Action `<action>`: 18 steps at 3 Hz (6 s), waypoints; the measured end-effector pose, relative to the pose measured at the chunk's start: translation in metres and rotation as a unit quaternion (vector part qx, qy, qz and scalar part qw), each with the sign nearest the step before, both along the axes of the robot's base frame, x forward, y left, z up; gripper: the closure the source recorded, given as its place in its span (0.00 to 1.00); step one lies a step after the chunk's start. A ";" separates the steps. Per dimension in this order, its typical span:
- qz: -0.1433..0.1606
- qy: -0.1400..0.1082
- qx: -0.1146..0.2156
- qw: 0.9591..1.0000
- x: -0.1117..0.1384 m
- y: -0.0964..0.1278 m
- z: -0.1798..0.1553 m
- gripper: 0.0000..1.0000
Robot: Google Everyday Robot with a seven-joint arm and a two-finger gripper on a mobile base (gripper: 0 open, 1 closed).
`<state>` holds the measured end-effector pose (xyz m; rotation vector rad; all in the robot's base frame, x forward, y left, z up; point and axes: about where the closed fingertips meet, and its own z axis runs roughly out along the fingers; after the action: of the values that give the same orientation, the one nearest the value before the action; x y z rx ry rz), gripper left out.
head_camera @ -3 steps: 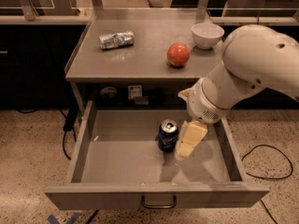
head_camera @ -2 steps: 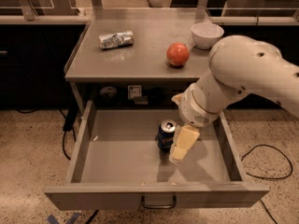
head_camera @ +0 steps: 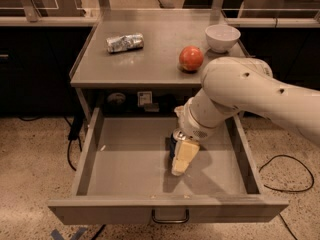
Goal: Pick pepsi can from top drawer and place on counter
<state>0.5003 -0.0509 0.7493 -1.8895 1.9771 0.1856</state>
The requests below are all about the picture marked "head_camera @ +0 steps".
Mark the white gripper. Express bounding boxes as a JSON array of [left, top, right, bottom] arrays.
[[171, 98, 216, 176]]

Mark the blue pepsi can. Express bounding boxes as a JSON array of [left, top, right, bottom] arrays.
[[169, 129, 186, 159]]

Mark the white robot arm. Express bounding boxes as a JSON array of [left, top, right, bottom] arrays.
[[172, 57, 320, 176]]

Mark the grey open drawer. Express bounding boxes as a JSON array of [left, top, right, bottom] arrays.
[[48, 109, 288, 224]]

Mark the grey counter cabinet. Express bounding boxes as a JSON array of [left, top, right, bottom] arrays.
[[68, 9, 263, 120]]

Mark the white electrical outlet box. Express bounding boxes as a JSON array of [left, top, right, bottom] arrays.
[[137, 91, 152, 107]]

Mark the red apple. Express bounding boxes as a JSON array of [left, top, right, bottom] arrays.
[[179, 46, 204, 72]]

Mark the white ceramic bowl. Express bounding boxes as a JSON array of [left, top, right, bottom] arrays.
[[205, 24, 241, 53]]

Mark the crumpled silver chip bag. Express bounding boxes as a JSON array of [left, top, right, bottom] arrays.
[[106, 33, 144, 53]]

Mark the blue tape on floor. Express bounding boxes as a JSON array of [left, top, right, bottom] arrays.
[[50, 227, 87, 240]]

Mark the dark metal drawer handle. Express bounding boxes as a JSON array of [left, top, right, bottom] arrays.
[[151, 209, 190, 225]]

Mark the black cable on left floor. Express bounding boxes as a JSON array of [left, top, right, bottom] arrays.
[[16, 115, 84, 172]]

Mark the black cable on floor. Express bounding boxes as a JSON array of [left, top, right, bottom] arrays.
[[258, 154, 315, 194], [16, 115, 84, 172]]

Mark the black cable on right floor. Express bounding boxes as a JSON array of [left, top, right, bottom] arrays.
[[258, 154, 315, 194]]

